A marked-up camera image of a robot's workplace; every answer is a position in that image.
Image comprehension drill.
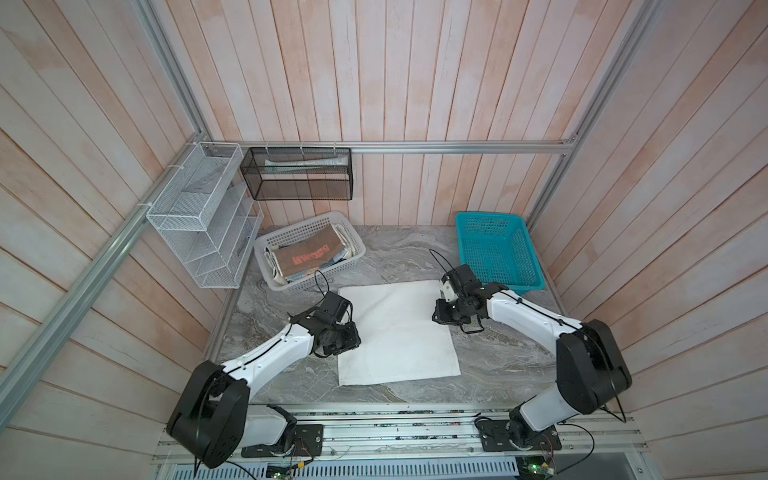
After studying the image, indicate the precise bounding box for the red and white towel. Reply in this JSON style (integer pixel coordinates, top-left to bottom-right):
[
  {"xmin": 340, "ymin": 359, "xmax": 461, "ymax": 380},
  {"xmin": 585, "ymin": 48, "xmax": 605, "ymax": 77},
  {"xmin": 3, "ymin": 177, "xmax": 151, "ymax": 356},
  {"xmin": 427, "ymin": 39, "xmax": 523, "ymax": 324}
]
[{"xmin": 273, "ymin": 225, "xmax": 350, "ymax": 280}]

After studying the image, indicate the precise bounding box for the multicolour lettered towel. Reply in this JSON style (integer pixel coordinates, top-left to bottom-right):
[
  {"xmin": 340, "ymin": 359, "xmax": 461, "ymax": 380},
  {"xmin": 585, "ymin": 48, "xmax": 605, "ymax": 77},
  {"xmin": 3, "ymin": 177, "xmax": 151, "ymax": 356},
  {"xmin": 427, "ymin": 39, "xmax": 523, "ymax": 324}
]
[{"xmin": 264, "ymin": 224, "xmax": 357, "ymax": 285}]

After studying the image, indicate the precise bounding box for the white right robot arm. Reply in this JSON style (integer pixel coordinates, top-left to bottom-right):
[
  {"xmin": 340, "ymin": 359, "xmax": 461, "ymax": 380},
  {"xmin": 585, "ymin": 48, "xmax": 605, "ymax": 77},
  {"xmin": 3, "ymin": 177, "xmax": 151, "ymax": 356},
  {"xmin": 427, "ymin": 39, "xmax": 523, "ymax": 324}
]
[{"xmin": 432, "ymin": 264, "xmax": 632, "ymax": 449}]

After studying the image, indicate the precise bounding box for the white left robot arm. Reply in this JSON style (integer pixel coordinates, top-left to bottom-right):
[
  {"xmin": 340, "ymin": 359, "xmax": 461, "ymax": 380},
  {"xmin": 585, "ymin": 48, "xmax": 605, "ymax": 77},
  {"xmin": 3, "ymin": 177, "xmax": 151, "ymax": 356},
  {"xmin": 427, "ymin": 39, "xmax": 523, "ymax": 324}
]
[{"xmin": 166, "ymin": 292, "xmax": 361, "ymax": 469}]

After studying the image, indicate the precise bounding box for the teal plastic basket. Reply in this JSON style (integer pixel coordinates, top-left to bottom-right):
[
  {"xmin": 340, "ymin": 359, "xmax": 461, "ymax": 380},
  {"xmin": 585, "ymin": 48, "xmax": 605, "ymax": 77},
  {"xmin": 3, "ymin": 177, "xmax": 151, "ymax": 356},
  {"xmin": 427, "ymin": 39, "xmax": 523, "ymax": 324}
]
[{"xmin": 455, "ymin": 212, "xmax": 546, "ymax": 295}]

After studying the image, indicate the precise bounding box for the white plastic laundry basket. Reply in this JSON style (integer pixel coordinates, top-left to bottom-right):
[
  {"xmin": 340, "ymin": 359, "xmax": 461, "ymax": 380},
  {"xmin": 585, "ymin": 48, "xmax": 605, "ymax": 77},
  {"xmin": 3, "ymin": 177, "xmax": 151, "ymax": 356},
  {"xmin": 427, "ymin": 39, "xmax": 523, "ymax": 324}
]
[{"xmin": 254, "ymin": 212, "xmax": 366, "ymax": 292}]

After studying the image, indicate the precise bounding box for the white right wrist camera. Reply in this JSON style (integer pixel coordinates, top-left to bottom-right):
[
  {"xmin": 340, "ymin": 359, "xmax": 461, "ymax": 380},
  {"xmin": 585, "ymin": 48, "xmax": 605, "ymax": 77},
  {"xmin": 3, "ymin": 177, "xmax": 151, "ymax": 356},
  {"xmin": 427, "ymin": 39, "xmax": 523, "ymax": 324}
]
[{"xmin": 441, "ymin": 280, "xmax": 457, "ymax": 304}]

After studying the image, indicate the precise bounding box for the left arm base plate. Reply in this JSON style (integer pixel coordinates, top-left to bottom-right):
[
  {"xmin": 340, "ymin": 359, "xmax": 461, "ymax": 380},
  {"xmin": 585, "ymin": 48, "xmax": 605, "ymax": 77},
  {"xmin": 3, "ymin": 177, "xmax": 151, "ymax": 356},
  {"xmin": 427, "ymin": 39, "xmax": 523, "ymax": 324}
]
[{"xmin": 240, "ymin": 424, "xmax": 324, "ymax": 458}]

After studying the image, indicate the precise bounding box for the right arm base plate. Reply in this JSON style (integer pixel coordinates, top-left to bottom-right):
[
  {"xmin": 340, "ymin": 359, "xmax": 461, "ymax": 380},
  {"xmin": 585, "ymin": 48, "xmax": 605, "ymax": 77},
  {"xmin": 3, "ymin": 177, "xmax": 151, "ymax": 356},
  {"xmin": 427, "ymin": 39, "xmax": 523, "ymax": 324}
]
[{"xmin": 474, "ymin": 416, "xmax": 562, "ymax": 452}]

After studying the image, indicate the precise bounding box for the black mesh wall basket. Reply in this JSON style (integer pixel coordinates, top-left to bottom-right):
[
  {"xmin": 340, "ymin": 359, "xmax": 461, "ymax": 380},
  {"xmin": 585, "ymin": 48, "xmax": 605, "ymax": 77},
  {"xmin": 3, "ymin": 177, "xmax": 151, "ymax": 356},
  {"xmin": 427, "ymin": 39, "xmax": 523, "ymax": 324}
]
[{"xmin": 240, "ymin": 146, "xmax": 354, "ymax": 201}]

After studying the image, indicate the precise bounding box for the aluminium wall rail back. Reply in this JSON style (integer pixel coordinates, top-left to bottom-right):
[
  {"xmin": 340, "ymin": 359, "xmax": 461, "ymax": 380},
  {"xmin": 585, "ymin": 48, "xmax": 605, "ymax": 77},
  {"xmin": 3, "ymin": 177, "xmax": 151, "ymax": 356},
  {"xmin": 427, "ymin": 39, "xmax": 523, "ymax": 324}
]
[{"xmin": 238, "ymin": 140, "xmax": 575, "ymax": 155}]

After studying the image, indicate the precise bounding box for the aluminium wall rail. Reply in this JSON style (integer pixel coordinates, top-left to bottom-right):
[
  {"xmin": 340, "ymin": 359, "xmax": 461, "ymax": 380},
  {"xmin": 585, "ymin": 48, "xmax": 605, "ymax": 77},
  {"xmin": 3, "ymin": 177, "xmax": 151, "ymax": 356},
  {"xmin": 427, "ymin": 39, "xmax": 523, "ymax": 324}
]
[
  {"xmin": 1, "ymin": 132, "xmax": 209, "ymax": 429},
  {"xmin": 238, "ymin": 140, "xmax": 575, "ymax": 155}
]

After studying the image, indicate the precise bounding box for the white wire mesh shelf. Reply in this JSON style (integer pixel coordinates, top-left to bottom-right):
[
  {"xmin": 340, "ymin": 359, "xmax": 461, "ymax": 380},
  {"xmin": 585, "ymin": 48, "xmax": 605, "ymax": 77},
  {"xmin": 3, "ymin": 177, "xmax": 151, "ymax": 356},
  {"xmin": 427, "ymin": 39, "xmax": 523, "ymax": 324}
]
[{"xmin": 147, "ymin": 142, "xmax": 264, "ymax": 289}]

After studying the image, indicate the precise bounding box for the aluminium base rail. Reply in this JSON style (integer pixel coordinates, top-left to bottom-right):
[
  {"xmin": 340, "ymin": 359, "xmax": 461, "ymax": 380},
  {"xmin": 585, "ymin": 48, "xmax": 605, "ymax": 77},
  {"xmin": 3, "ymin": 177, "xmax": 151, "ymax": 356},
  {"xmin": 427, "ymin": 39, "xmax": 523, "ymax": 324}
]
[{"xmin": 284, "ymin": 403, "xmax": 650, "ymax": 460}]

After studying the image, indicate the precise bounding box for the aluminium wall rail left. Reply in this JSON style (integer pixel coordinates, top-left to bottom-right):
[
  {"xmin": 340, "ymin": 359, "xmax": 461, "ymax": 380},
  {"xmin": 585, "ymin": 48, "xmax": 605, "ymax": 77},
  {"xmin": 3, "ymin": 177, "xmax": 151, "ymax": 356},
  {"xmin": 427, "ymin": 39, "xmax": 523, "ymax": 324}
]
[{"xmin": 1, "ymin": 132, "xmax": 209, "ymax": 429}]

